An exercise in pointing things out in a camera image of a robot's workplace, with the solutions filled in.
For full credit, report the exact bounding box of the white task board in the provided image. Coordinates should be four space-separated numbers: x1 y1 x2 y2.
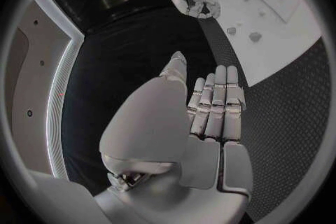
198 0 326 88

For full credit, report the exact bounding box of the grey gear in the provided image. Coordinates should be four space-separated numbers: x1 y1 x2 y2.
248 31 263 43

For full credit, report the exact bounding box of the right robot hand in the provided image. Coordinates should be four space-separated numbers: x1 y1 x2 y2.
167 0 222 19

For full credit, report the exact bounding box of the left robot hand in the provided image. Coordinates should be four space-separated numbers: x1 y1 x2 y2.
93 51 254 224

